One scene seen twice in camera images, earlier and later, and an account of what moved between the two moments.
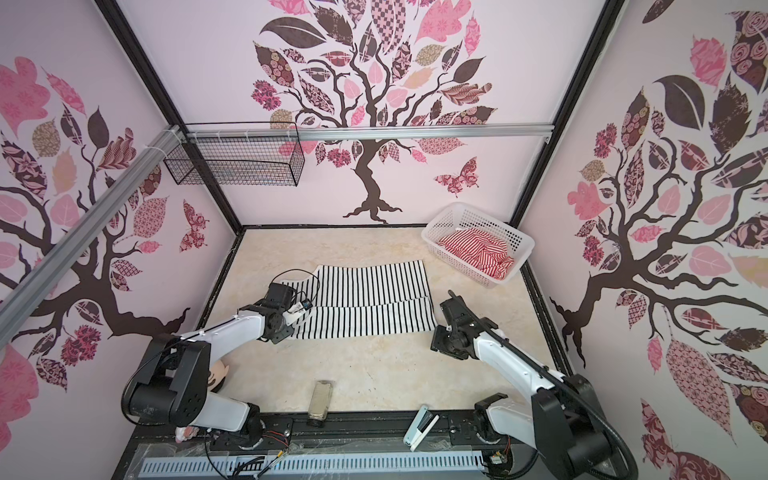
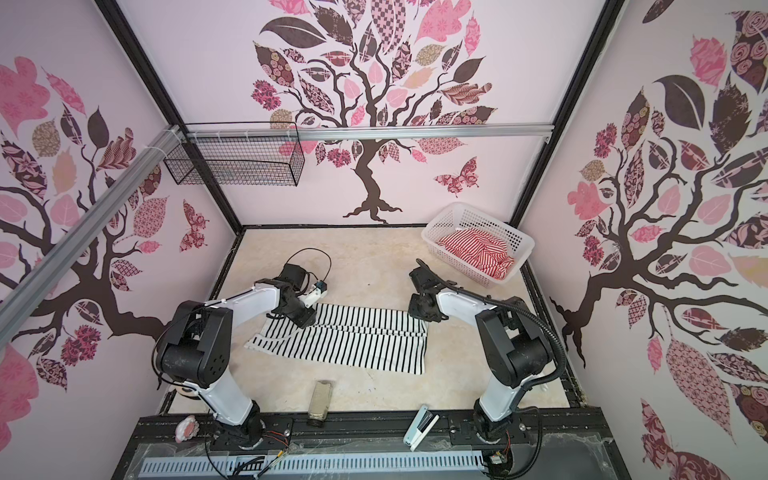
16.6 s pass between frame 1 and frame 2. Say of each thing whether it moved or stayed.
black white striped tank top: moved
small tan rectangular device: stayed
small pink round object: stayed
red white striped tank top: stayed
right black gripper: moved
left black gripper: moved
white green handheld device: stayed
